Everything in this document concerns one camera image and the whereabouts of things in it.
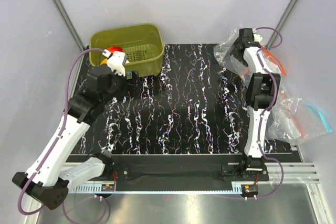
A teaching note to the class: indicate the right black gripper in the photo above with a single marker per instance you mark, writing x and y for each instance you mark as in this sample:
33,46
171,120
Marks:
232,51

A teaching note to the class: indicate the yellow green toy mango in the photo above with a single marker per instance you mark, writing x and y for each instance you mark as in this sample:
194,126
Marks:
104,62

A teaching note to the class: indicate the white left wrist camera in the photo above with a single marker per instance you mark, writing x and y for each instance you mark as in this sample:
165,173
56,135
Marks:
116,62

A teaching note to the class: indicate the black marble pattern mat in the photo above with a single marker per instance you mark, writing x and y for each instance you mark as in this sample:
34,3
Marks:
194,106

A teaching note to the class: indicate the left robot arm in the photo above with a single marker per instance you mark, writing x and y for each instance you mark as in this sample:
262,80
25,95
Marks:
45,181

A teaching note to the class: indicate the aluminium rail frame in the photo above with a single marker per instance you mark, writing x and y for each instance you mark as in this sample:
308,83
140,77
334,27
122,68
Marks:
291,194

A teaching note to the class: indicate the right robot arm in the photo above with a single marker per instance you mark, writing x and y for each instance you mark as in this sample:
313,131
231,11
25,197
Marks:
261,96

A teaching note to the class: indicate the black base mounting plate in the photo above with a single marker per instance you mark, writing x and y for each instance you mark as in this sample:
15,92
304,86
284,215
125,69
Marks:
227,167

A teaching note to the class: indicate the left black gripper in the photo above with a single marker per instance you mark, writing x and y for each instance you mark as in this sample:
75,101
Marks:
133,89

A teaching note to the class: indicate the clear blue-zip bag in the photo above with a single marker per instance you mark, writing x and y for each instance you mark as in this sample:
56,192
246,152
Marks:
294,120

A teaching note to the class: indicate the red orange toy mango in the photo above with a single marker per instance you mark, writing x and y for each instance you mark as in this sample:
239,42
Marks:
113,49

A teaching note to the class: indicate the clear red-zip bag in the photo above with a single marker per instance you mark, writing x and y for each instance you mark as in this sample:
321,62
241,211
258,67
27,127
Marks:
224,55

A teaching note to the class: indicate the olive green plastic basket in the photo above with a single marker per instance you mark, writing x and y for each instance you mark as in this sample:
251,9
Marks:
142,44

